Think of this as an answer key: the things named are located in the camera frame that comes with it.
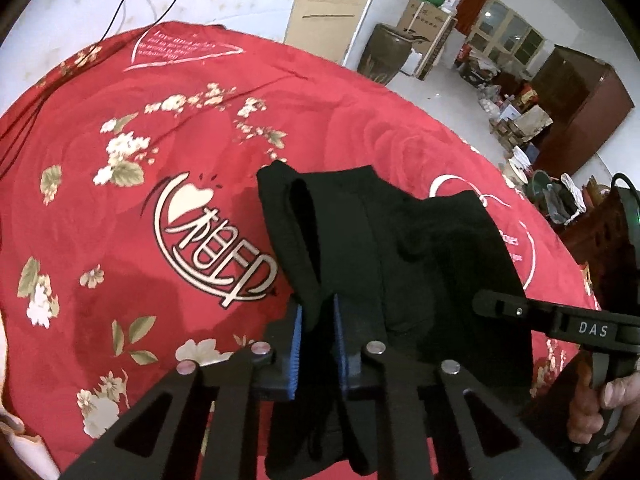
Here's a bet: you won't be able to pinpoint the dark ceramic jar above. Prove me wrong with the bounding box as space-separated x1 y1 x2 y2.
356 23 414 87

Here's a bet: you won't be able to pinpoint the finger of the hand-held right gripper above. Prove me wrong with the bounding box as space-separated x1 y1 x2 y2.
472 289 558 334

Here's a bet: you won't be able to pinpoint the person's right hand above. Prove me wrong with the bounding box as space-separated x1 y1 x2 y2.
566 376 627 445

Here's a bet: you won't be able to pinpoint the window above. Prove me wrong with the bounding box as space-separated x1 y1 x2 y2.
467 0 547 67

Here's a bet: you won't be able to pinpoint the dark wooden table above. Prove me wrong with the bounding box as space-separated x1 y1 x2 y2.
559 184 623 273

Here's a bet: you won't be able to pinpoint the dark wooden cabinet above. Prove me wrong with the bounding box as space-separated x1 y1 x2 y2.
531 44 637 177

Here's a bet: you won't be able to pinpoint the black pants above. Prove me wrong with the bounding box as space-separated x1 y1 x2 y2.
256 160 533 480

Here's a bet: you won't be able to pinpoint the cardboard box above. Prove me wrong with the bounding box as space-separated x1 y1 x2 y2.
397 0 457 81

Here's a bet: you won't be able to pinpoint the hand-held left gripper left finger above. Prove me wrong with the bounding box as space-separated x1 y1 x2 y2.
59 305 305 480

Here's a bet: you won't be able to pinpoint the pile of household clutter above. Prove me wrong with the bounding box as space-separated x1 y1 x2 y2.
456 42 556 153

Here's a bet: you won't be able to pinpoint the brown cardboard sheet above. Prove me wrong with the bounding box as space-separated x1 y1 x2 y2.
284 0 387 67

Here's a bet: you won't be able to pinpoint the red floral blanket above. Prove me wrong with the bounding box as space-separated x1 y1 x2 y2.
0 20 601 480

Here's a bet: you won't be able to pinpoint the white enamel basin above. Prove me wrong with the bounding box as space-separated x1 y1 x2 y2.
506 156 532 184

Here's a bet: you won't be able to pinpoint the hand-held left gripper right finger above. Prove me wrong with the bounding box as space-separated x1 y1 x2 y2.
332 294 576 480

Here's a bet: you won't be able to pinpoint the red curtain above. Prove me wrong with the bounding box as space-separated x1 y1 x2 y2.
454 0 494 37

